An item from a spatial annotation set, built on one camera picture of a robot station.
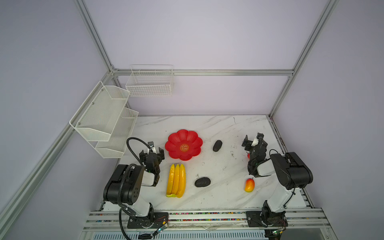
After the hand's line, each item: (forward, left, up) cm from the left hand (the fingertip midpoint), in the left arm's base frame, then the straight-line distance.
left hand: (150, 149), depth 93 cm
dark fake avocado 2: (-20, -32, -2) cm, 38 cm away
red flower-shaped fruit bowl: (+9, -20, -7) cm, 23 cm away
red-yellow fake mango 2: (-3, -62, -1) cm, 62 cm away
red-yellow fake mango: (-21, -59, -3) cm, 62 cm away
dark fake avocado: (+7, -44, -5) cm, 44 cm away
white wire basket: (+36, +1, +27) cm, 45 cm away
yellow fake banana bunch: (-19, -18, -4) cm, 26 cm away
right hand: (+7, -65, +6) cm, 66 cm away
